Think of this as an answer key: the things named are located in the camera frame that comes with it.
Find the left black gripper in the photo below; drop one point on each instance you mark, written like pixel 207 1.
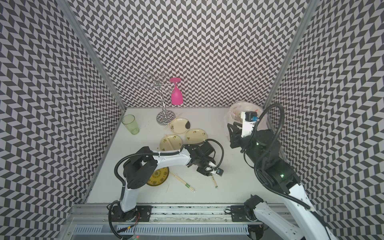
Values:
pixel 203 172

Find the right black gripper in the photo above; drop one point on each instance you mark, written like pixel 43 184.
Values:
pixel 235 138

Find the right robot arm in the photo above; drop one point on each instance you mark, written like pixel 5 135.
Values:
pixel 277 176

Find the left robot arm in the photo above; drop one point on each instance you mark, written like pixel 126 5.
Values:
pixel 135 170

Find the wrapped chopsticks green label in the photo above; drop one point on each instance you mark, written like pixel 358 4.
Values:
pixel 183 182

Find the white trash bucket with bag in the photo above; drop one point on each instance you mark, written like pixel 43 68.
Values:
pixel 234 115

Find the cream plate right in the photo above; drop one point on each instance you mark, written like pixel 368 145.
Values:
pixel 195 136

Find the cream plate front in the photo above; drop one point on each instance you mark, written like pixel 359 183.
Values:
pixel 174 139

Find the cream plate with black spot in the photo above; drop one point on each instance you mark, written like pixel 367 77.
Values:
pixel 180 126

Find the yellow green patterned plate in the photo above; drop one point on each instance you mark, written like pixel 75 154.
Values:
pixel 158 177

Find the metal glass holder stand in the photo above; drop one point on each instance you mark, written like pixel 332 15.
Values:
pixel 157 84

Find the pink plastic wine glass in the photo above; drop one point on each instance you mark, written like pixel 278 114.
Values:
pixel 176 96

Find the green transparent plastic cup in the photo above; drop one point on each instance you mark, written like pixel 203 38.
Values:
pixel 129 121

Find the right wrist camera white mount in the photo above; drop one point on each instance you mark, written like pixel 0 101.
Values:
pixel 250 120

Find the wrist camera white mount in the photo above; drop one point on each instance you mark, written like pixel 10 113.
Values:
pixel 210 171
pixel 250 120

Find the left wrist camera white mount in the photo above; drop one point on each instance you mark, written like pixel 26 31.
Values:
pixel 210 171

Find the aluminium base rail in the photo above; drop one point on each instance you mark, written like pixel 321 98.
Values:
pixel 173 220

